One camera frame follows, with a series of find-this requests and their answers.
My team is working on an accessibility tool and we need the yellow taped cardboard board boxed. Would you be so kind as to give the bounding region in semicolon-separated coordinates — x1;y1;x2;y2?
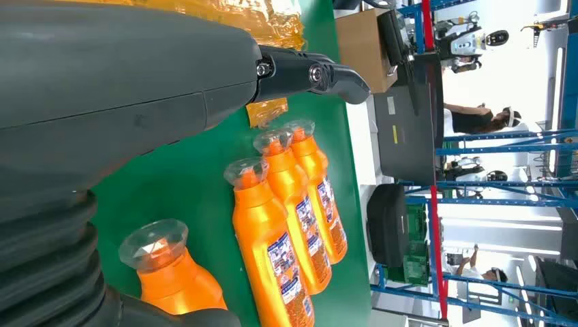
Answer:
59;0;307;130

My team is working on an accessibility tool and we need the brown cardboard box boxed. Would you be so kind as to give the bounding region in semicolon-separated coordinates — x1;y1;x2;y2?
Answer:
335;7;399;95

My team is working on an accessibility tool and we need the white flat box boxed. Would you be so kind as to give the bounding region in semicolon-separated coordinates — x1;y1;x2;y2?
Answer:
346;95;376;187

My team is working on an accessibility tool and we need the grey case with yellow sticker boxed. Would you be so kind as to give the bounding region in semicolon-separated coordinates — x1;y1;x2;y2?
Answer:
373;84;438;187

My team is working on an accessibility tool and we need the black carrying case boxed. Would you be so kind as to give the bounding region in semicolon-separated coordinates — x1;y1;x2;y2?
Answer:
365;183;410;270

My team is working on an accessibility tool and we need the black flat panel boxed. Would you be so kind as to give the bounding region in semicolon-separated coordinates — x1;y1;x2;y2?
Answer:
405;50;446;150

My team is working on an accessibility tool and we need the green plastic crate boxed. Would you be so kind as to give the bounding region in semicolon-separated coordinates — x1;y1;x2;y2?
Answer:
387;202;430;286

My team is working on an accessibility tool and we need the white humanoid robot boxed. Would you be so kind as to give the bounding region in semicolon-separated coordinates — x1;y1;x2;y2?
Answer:
434;12;511;74
444;155;510;200

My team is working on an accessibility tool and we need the person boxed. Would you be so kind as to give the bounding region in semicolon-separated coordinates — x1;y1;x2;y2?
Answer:
453;243;510;284
444;102;523;136

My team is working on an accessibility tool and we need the blue metal frame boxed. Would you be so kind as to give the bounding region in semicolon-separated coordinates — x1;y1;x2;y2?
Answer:
370;264;578;327
397;0;480;55
399;128;578;209

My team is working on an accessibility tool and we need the red metal post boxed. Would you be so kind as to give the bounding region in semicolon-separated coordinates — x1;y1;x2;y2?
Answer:
421;0;449;319

